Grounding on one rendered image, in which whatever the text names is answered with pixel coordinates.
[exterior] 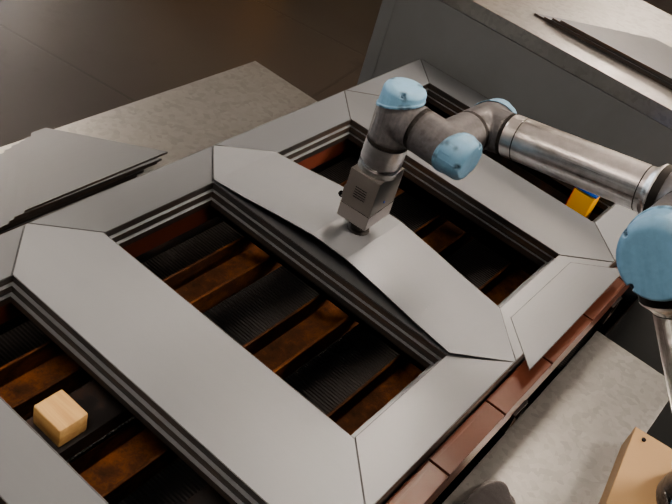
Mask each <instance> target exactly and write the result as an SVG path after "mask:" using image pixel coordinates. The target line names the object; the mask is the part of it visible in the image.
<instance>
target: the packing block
mask: <svg viewBox="0 0 672 504"><path fill-rule="evenodd" d="M87 418H88V413H87V412H86V411H85V410H84V409H82V408H81V407H80V406H79V405H78V404H77V403H76V402H75V401H74V400H73V399H72V398H71V397H70V396H69V395H68V394H67V393H66V392H64V391H63V390H60V391H58V392H56V393H54V394H53V395H51V396H49V397H48V398H46V399H44V400H43V401H41V402H39V403H38V404H36V405H34V411H33V423H34V424H35V425H36V426H37V427H38V428H39V429H40V430H41V431H42V432H43V433H44V434H45V435H46V436H47V437H48V438H49V439H50V440H51V441H52V442H53V443H54V444H55V445H56V446H57V447H61V446H62V445H64V444H65V443H67V442H68V441H70V440H71V439H73V438H75V437H76V436H78V435H79V434H81V433H82V432H84V431H85V430H86V427H87Z"/></svg>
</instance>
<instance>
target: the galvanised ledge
mask: <svg viewBox="0 0 672 504"><path fill-rule="evenodd" d="M668 401H669V396H668V391H667V386H666V381H665V376H663V375H662V374H660V373H659V372H658V371H656V370H655V369H653V368H652V367H650V366H649V365H647V364H646V363H644V362H643V361H641V360H640V359H638V358H637V357H635V356H634V355H632V354H631V353H629V352H628V351H626V350H625V349H623V348H622V347H620V346H619V345H617V344H616V343H614V342H613V341H612V340H610V339H609V338H607V337H606V336H604V335H603V334H601V333H600V332H598V331H596V332H595V334H594V335H593V336H592V337H591V338H590V339H589V340H588V341H587V342H586V344H585V345H584V346H583V347H582V348H581V349H580V350H579V351H578V352H577V354H576V355H575V356H574V357H573V358H572V359H571V360H570V361H569V363H568V364H567V365H566V366H565V367H564V368H563V369H562V370H561V371H560V373H559V374H558V375H557V376H556V377H555V378H554V379H553V380H552V382H551V383H550V384H549V385H548V386H547V387H546V388H545V389H544V390H543V392H542V393H541V394H540V395H539V396H538V397H537V398H536V399H535V400H534V402H533V403H532V404H531V405H530V406H529V407H528V408H527V409H526V411H525V412H524V413H523V414H522V415H521V416H520V417H519V418H518V420H517V421H516V422H515V423H514V424H513V425H512V426H511V427H510V428H509V430H508V431H507V432H506V433H505V434H504V435H503V436H502V437H501V438H500V440H499V441H498V442H497V443H496V444H495V445H494V446H493V447H492V448H491V450H490V451H489V452H488V453H487V454H486V455H485V456H484V457H483V459H482V460H481V461H480V462H479V463H478V464H477V465H476V466H475V467H474V469H473V470H472V471H471V472H470V473H469V474H468V475H467V476H466V477H465V479H464V480H463V481H462V482H461V483H460V484H459V485H458V486H457V488H456V489H455V490H454V491H453V492H452V493H451V494H450V495H449V496H448V498H447V499H446V500H445V501H444V502H443V503H442V504H464V502H465V501H466V499H467V498H468V497H469V496H470V494H471V493H472V492H473V491H474V490H475V489H476V488H478V487H479V486H480V485H481V484H482V483H484V482H485V481H488V480H494V481H502V482H504V483H505V484H506V485H507V486H508V488H509V492H510V494H511V495H512V496H513V497H514V499H515V502H516V504H598V503H599V502H600V499H601V496H602V494H603V491H604V489H605V486H606V484H607V481H608V479H609V476H610V473H611V471H612V468H613V466H614V463H615V461H616V458H617V455H618V453H619V450H620V448H621V445H622V444H623V443H624V441H625V440H626V439H627V437H628V436H629V435H630V433H631V432H632V431H633V429H634V428H635V427H637V428H639V429H640V430H642V431H644V432H645V433H647V431H648V430H649V429H650V427H651V426H652V424H653V423H654V421H655V420H656V418H657V417H658V415H659V414H660V412H661V411H662V409H663V408H664V407H665V405H666V404H667V402H668Z"/></svg>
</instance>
